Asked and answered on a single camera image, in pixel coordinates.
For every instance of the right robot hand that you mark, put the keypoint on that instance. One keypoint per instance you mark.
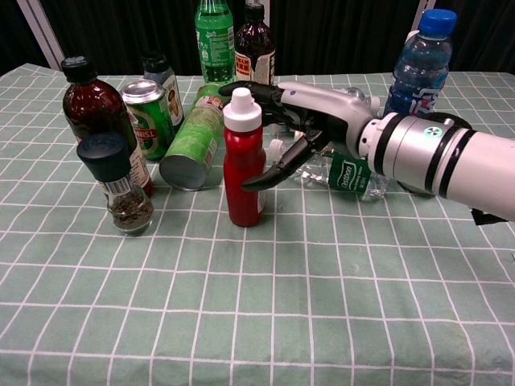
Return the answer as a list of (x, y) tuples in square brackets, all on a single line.
[(322, 104)]

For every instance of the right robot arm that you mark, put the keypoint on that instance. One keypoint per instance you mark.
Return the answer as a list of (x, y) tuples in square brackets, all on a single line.
[(442, 157)]

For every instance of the clear water bottle green label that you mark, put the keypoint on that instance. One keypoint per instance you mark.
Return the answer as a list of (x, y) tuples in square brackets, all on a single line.
[(350, 175)]

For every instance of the dark tea bottle white label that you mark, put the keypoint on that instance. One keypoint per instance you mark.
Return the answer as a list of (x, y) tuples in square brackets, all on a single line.
[(254, 48)]

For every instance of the red squeeze bottle white cap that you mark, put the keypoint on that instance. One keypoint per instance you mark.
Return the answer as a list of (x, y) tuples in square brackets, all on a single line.
[(243, 161)]

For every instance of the blue drink bottle blue cap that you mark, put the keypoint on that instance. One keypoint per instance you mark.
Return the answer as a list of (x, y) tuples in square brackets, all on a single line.
[(420, 72)]

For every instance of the green soda bottle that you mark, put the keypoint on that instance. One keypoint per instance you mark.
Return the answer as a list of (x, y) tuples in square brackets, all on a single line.
[(214, 44)]

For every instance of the grey bottle black cap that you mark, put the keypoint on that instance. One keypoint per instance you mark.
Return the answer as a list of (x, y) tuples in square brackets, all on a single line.
[(167, 88)]

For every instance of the dark brown bottle black cap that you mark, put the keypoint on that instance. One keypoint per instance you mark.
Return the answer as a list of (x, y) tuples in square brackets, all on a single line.
[(96, 108)]

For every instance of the black curtain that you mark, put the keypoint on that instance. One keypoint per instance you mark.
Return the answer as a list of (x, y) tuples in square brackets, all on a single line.
[(322, 36)]

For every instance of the green chips tube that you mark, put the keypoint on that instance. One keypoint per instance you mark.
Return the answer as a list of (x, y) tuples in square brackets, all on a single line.
[(193, 149)]

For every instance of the green beer can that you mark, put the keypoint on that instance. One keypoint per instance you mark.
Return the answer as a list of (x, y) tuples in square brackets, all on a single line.
[(147, 120)]

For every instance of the green checked tablecloth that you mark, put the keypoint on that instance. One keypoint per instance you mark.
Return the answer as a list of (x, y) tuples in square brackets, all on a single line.
[(241, 281)]

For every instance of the glass pepper grinder black top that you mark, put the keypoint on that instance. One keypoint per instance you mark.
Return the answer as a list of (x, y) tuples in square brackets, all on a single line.
[(120, 181)]

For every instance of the white frame post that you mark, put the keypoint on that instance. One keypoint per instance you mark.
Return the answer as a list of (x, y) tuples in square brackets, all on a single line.
[(38, 32), (424, 10)]

